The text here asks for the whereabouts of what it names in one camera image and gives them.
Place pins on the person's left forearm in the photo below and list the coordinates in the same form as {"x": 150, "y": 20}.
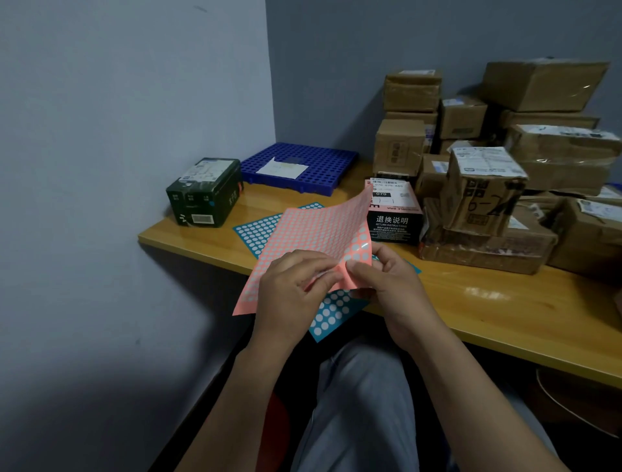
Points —
{"x": 233, "y": 413}

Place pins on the pile of brown parcels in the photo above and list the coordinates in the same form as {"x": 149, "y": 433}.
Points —
{"x": 544, "y": 87}

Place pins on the black and pink box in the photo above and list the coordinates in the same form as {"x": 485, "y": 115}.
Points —
{"x": 393, "y": 223}

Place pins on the dark green box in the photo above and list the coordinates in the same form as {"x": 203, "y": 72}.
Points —
{"x": 204, "y": 204}

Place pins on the person's grey trousers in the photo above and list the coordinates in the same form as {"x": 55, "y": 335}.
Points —
{"x": 359, "y": 413}

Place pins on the teal sticker sheet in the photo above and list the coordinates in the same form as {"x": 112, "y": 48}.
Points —
{"x": 257, "y": 233}

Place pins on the blue plastic grid pallet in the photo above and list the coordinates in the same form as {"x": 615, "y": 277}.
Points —
{"x": 330, "y": 170}

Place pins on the small brown printed box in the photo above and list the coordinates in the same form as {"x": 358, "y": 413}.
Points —
{"x": 481, "y": 204}

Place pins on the pink dot sticker sheet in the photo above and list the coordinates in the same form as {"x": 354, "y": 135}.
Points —
{"x": 311, "y": 228}

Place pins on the red stool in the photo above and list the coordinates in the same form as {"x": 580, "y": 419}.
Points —
{"x": 274, "y": 437}

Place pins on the person's left hand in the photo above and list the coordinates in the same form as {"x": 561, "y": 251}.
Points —
{"x": 286, "y": 306}

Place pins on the person's right hand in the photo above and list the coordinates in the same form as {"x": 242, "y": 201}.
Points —
{"x": 398, "y": 301}

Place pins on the white paper note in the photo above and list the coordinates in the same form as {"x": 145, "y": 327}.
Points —
{"x": 282, "y": 168}

